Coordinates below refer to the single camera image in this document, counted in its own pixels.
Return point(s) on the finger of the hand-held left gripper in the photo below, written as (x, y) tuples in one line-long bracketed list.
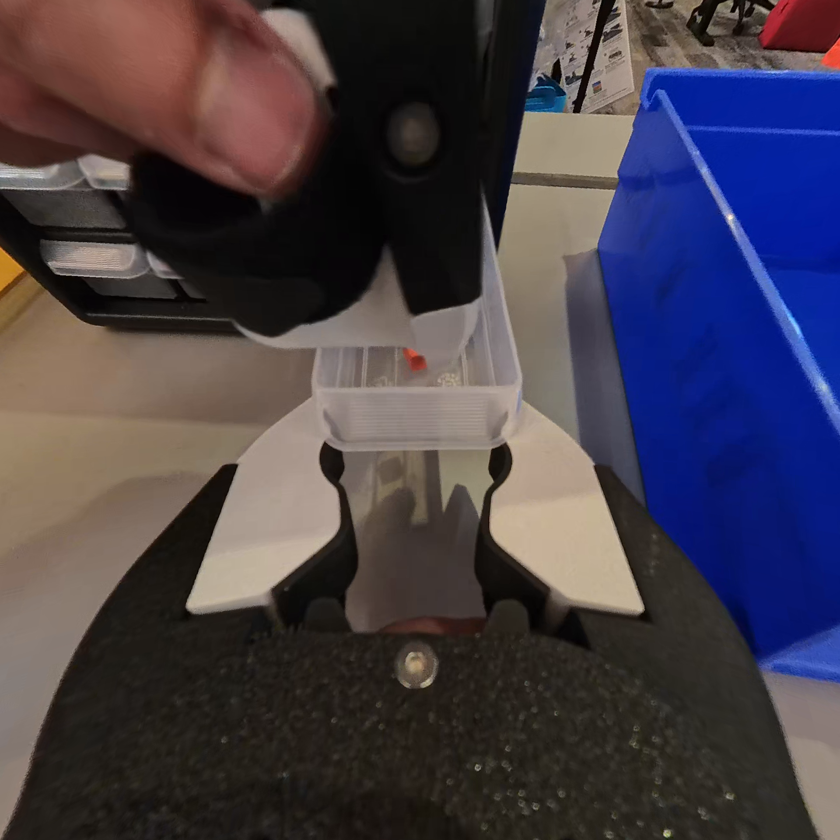
[(443, 334)]

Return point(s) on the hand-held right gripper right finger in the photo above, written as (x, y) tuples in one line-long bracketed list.
[(571, 531)]

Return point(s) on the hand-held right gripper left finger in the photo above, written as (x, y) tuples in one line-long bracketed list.
[(262, 525)]

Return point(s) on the small red block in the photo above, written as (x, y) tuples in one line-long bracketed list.
[(415, 359)]

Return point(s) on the clear plastic drawer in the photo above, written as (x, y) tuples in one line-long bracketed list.
[(413, 413)]

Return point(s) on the black drawer cabinet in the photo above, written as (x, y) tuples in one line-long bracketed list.
[(518, 98)]

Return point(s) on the blue plastic bin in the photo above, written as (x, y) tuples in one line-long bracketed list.
[(722, 361)]

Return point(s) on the set of clear cabinet drawers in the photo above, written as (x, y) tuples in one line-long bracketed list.
[(79, 216)]

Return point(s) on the yellow plastic bin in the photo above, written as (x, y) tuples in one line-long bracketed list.
[(13, 275)]

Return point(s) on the person's left hand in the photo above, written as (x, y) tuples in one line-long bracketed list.
[(164, 79)]

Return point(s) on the blue bag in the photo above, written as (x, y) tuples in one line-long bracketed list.
[(544, 95)]

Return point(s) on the black tripod stand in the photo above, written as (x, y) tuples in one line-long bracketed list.
[(594, 59)]

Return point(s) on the crumpled printed paper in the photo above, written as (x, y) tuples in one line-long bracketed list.
[(610, 52)]

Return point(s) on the black office chair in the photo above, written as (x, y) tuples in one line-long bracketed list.
[(715, 16)]

